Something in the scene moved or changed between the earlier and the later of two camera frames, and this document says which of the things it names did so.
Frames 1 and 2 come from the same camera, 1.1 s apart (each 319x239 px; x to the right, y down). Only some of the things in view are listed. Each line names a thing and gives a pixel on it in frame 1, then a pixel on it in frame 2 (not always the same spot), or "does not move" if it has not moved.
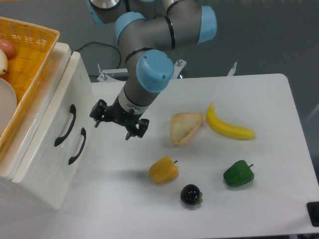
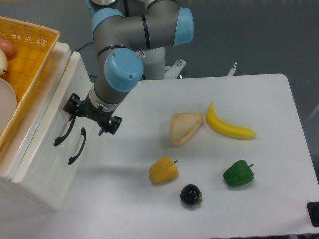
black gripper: x=125 y=118 to x=100 y=115
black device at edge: x=313 y=210 does not move
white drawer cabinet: x=45 y=150 does not move
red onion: x=8 y=47 does not move
